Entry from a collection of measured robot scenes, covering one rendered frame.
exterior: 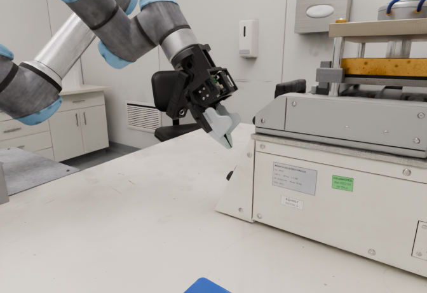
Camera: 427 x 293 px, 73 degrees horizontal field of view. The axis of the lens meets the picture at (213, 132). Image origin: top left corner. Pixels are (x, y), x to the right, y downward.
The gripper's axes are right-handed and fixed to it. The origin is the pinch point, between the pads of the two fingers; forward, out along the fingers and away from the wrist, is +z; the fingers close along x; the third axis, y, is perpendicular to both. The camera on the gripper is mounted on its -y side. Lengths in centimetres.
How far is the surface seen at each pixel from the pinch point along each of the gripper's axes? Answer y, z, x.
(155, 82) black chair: -114, -75, 114
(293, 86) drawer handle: 14.8, -3.7, 10.8
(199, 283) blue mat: 0.5, 16.4, -22.1
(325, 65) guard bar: 24.4, -2.8, 1.3
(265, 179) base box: 7.3, 9.2, -4.5
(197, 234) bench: -5.7, 12.2, -12.8
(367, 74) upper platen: 28.7, 1.7, 2.7
